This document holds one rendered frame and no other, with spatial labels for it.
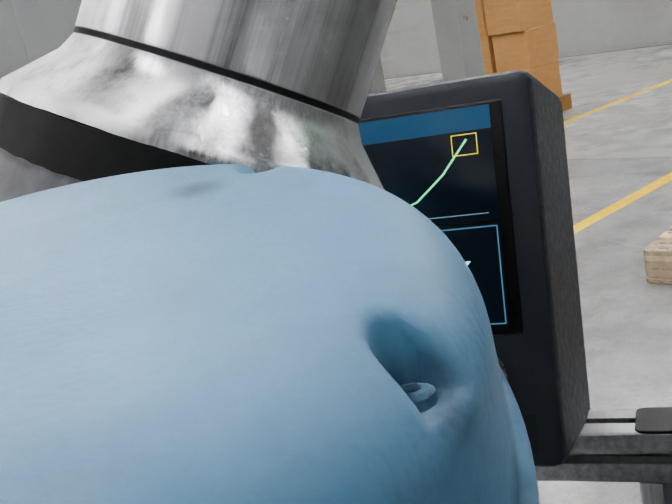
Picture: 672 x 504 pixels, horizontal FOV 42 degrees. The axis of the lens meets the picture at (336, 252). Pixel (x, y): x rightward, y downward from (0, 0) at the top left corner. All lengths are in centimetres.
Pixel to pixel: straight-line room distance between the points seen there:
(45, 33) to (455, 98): 617
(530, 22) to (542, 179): 846
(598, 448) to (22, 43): 613
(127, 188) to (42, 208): 2
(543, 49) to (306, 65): 880
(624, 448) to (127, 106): 36
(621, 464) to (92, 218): 40
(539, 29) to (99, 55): 878
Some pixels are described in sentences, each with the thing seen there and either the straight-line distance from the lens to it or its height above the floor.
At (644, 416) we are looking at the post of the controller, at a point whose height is 106.
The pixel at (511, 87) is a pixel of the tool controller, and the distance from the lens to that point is 43.
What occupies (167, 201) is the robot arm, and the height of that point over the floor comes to 127.
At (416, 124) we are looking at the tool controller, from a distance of 44.
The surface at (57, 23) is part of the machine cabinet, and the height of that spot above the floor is 164.
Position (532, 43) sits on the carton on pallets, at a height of 73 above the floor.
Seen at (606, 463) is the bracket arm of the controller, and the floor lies 104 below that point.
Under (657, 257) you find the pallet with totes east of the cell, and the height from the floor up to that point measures 12.
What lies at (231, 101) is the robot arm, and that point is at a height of 128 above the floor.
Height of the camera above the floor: 129
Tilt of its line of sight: 14 degrees down
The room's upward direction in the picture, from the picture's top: 11 degrees counter-clockwise
